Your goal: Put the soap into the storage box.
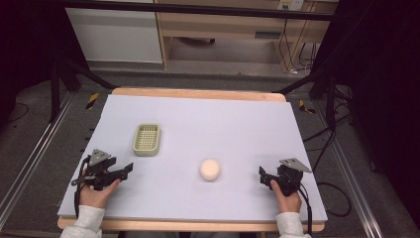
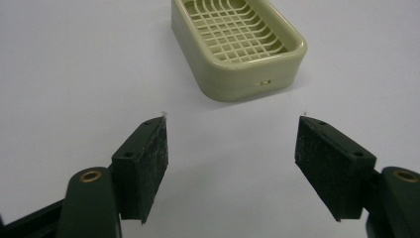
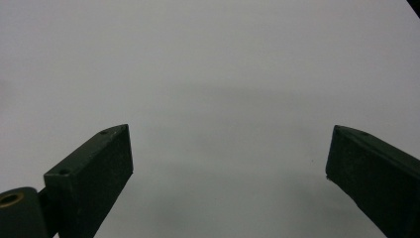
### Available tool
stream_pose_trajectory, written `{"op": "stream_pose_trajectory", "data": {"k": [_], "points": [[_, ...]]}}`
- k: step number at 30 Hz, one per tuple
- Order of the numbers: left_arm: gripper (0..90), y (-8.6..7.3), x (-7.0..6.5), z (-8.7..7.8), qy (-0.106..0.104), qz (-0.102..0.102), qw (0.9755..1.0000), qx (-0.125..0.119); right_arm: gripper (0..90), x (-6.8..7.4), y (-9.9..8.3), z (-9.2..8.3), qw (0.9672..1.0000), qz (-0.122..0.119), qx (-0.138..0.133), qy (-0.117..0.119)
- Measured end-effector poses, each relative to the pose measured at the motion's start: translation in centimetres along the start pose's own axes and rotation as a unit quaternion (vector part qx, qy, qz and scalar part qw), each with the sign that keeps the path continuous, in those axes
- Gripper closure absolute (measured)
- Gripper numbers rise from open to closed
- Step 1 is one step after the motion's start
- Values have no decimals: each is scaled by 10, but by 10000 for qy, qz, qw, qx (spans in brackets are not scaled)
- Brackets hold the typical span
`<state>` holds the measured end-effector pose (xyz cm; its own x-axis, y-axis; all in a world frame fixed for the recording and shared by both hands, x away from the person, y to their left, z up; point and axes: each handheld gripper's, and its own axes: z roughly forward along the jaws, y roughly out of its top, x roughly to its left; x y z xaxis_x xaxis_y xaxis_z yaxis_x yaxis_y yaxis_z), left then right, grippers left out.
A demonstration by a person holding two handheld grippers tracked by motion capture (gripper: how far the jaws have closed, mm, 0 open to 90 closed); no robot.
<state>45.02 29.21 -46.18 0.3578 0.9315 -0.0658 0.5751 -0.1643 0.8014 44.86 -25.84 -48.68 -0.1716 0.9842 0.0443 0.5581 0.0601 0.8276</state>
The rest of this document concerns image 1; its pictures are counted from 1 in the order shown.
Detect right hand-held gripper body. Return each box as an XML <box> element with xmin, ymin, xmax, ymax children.
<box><xmin>276</xmin><ymin>157</ymin><xmax>313</xmax><ymax>197</ymax></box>

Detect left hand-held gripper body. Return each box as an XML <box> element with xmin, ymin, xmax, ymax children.
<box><xmin>70</xmin><ymin>148</ymin><xmax>119</xmax><ymax>191</ymax></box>

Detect person's right hand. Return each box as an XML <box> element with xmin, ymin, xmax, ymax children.
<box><xmin>269</xmin><ymin>178</ymin><xmax>303</xmax><ymax>215</ymax></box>

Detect person's left hand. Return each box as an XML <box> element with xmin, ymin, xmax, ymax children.
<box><xmin>78</xmin><ymin>178</ymin><xmax>122</xmax><ymax>210</ymax></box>

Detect pale green soap dish basket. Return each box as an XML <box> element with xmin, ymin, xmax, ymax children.
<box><xmin>132</xmin><ymin>122</ymin><xmax>162</xmax><ymax>158</ymax></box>

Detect round cream soap bar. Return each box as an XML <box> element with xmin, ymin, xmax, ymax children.
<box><xmin>198</xmin><ymin>158</ymin><xmax>222</xmax><ymax>182</ymax></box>

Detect yellow black floor tape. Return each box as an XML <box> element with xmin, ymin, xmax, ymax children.
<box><xmin>85</xmin><ymin>91</ymin><xmax>100</xmax><ymax>110</ymax></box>
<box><xmin>298</xmin><ymin>99</ymin><xmax>317</xmax><ymax>116</ymax></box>

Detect white foam board mat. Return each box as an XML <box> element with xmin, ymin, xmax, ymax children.
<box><xmin>56</xmin><ymin>93</ymin><xmax>329</xmax><ymax>223</ymax></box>

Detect black metal stand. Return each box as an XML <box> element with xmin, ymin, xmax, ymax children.
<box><xmin>48</xmin><ymin>54</ymin><xmax>118</xmax><ymax>124</ymax></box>
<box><xmin>271</xmin><ymin>65</ymin><xmax>340</xmax><ymax>133</ymax></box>

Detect wooden table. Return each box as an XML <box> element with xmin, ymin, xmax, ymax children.
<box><xmin>56</xmin><ymin>86</ymin><xmax>327</xmax><ymax>233</ymax></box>

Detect white cabinet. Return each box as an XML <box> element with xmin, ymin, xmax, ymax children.
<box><xmin>64</xmin><ymin>7</ymin><xmax>163</xmax><ymax>64</ymax></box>

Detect light wooden desk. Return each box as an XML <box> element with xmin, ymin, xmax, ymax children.
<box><xmin>154</xmin><ymin>0</ymin><xmax>339</xmax><ymax>72</ymax></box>

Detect white power strip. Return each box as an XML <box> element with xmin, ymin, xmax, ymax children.
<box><xmin>277</xmin><ymin>0</ymin><xmax>305</xmax><ymax>11</ymax></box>

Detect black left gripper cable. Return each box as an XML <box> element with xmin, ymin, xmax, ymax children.
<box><xmin>73</xmin><ymin>155</ymin><xmax>92</xmax><ymax>220</ymax></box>

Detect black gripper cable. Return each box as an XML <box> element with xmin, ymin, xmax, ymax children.
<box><xmin>73</xmin><ymin>155</ymin><xmax>92</xmax><ymax>220</ymax></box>
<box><xmin>290</xmin><ymin>173</ymin><xmax>314</xmax><ymax>236</ymax></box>

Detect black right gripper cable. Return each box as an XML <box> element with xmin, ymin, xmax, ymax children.
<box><xmin>290</xmin><ymin>173</ymin><xmax>314</xmax><ymax>236</ymax></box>

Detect black floor cable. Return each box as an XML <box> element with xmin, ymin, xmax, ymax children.
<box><xmin>301</xmin><ymin>112</ymin><xmax>354</xmax><ymax>218</ymax></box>

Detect metal floor rail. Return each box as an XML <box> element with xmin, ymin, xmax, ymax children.
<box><xmin>315</xmin><ymin>102</ymin><xmax>385</xmax><ymax>238</ymax></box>
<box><xmin>0</xmin><ymin>92</ymin><xmax>77</xmax><ymax>229</ymax></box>

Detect black cables under desk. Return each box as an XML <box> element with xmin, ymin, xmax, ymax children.
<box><xmin>278</xmin><ymin>9</ymin><xmax>320</xmax><ymax>74</ymax></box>

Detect black horizontal frame bar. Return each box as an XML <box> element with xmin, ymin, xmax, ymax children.
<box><xmin>58</xmin><ymin>0</ymin><xmax>335</xmax><ymax>22</ymax></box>

